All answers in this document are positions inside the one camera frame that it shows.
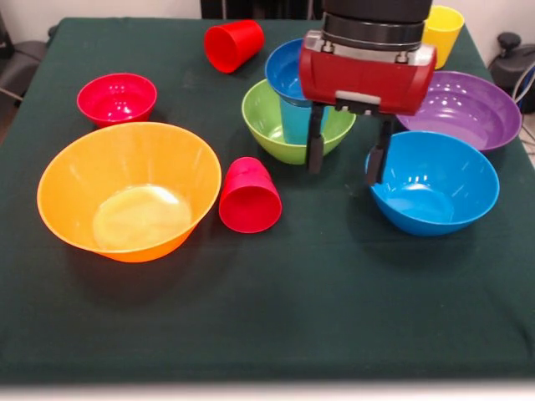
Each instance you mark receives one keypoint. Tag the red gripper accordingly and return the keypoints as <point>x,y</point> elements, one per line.
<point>363,79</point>

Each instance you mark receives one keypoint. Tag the light blue cup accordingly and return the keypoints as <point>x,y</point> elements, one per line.
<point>294,125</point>

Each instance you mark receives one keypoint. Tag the light blue bowl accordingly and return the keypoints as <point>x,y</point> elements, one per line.
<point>434,188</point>

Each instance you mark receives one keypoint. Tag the green bowl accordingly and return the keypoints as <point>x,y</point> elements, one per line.
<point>259,121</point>

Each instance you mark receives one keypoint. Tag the small dark blue bowl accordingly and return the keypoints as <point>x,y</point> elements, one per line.
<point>284,71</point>

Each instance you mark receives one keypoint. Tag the short crimson cup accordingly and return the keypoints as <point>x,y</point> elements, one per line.
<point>251,209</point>

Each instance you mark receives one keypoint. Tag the purple bowl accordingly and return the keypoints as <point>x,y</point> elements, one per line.
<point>472,113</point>

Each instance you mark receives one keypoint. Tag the tall red cup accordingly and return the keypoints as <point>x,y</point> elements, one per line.
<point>230,46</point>

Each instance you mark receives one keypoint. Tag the yellow cup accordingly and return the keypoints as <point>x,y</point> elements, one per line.
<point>445,42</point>

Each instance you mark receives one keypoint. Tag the dark green tablecloth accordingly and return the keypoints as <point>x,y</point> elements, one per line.
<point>267,292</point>

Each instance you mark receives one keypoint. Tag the black office chair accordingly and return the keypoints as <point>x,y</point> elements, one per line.
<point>21,62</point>
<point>510,62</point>

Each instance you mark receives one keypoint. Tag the large orange bowl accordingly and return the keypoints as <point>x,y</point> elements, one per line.
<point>138,217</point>

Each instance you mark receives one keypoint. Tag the small crimson bowl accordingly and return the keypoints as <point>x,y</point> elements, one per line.
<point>116,100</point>

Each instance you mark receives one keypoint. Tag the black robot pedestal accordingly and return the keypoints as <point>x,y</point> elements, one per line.
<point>259,8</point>

